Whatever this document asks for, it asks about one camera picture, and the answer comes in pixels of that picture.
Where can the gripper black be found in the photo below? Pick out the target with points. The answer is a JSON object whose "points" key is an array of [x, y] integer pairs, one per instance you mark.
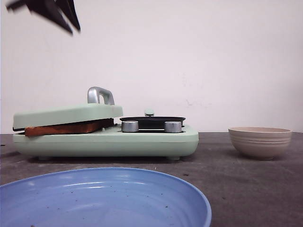
{"points": [[50, 10]]}

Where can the breakfast maker hinged lid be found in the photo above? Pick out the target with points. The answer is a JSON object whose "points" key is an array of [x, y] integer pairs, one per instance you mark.
{"points": [[100, 105]]}

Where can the bread slice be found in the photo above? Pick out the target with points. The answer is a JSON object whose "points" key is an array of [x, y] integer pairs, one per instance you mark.
{"points": [[70, 128]]}

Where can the beige ribbed bowl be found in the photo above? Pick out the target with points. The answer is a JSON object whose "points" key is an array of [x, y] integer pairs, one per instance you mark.
{"points": [[260, 142]]}

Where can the mint green breakfast maker base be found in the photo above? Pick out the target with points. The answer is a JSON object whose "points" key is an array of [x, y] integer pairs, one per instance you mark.
{"points": [[110, 142]]}

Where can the left silver control knob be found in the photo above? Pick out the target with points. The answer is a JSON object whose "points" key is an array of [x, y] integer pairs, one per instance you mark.
{"points": [[130, 126]]}

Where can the silver control knob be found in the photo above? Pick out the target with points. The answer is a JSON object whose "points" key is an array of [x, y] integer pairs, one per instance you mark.
{"points": [[130, 126], [173, 127]]}

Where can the black frying pan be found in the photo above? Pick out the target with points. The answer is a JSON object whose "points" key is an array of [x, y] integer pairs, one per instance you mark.
{"points": [[153, 122]]}

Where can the right silver control knob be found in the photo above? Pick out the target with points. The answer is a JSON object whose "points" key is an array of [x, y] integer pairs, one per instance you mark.
{"points": [[173, 127]]}

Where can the blue plate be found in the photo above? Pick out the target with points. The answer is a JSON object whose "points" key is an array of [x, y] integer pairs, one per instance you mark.
{"points": [[103, 197]]}

